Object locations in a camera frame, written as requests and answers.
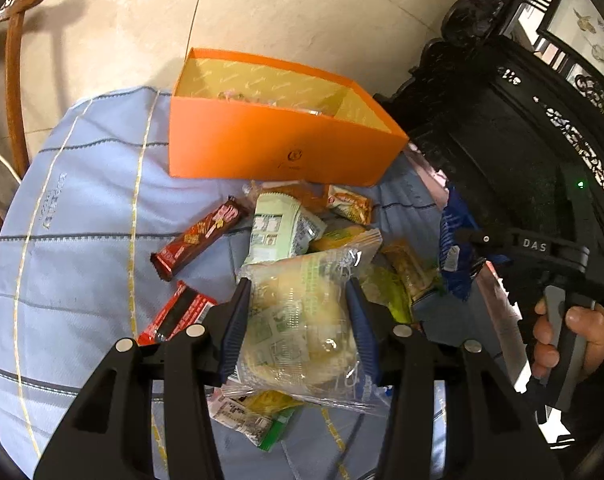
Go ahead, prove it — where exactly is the framed bird flower panel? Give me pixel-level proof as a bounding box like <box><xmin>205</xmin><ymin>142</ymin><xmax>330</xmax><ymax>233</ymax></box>
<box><xmin>545</xmin><ymin>0</ymin><xmax>604</xmax><ymax>76</ymax></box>

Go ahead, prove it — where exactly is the person right hand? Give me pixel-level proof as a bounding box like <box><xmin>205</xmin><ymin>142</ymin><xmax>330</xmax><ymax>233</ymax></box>
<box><xmin>531</xmin><ymin>298</ymin><xmax>604</xmax><ymax>380</ymax></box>

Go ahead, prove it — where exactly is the pale green snack packet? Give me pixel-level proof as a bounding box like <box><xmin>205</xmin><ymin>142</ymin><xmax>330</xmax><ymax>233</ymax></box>
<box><xmin>244</xmin><ymin>193</ymin><xmax>327</xmax><ymax>264</ymax></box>

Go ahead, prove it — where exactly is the orange cardboard box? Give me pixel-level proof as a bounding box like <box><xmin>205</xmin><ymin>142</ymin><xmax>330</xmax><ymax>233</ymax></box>
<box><xmin>168</xmin><ymin>49</ymin><xmax>408</xmax><ymax>186</ymax></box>

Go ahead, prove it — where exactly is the yellow snack packet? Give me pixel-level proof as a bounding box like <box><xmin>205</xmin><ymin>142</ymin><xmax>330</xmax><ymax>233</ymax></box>
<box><xmin>225</xmin><ymin>229</ymin><xmax>385</xmax><ymax>415</ymax></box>

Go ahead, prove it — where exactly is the dark red wafer bar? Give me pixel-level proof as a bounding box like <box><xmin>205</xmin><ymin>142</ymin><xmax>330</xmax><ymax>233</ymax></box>
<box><xmin>150</xmin><ymin>196</ymin><xmax>249</xmax><ymax>282</ymax></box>

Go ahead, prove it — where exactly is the dark carved wooden bench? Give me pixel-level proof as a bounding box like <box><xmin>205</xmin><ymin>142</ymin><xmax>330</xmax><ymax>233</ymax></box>
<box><xmin>373</xmin><ymin>0</ymin><xmax>604</xmax><ymax>480</ymax></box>

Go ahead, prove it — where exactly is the blue checked tablecloth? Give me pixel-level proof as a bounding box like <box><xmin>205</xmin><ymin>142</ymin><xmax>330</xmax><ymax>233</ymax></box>
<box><xmin>0</xmin><ymin>87</ymin><xmax>448</xmax><ymax>479</ymax></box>

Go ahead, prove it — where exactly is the dark blue snack packet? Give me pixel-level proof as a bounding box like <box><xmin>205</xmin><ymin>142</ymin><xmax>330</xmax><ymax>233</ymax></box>
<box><xmin>439</xmin><ymin>183</ymin><xmax>508</xmax><ymax>306</ymax></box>

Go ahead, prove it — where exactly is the red chocolate bar packet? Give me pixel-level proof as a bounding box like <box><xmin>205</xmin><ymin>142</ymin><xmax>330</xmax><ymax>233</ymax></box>
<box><xmin>137</xmin><ymin>281</ymin><xmax>217</xmax><ymax>346</ymax></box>

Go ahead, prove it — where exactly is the brown carved wooden chair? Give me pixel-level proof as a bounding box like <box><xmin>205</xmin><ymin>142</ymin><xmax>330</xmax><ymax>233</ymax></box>
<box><xmin>0</xmin><ymin>0</ymin><xmax>56</xmax><ymax>241</ymax></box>

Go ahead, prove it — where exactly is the orange noodle snack packet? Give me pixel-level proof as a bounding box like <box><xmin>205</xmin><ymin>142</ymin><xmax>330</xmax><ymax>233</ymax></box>
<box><xmin>326</xmin><ymin>184</ymin><xmax>373</xmax><ymax>226</ymax></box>

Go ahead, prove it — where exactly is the brown biscuit clear packet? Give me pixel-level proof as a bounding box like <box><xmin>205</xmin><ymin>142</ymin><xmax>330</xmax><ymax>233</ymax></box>
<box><xmin>381</xmin><ymin>240</ymin><xmax>439</xmax><ymax>302</ymax></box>

